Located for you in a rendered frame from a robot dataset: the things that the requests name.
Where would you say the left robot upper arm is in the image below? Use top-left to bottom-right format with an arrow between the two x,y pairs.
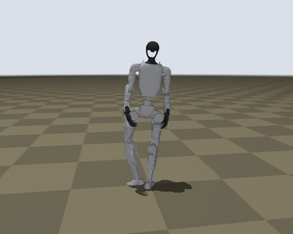
128,63 -> 140,93

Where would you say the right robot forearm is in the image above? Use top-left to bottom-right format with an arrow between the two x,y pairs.
163,92 -> 170,113

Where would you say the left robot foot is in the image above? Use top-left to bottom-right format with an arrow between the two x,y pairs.
126,178 -> 145,186

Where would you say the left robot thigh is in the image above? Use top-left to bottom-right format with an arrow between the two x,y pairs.
123,108 -> 140,151

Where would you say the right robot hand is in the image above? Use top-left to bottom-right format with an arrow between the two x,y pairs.
161,109 -> 170,129

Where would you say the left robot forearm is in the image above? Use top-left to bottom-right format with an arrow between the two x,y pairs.
123,85 -> 132,112

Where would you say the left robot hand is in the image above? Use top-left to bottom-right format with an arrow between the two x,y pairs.
124,106 -> 137,127

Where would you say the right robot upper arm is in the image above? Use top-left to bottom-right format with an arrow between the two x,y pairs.
161,66 -> 171,95

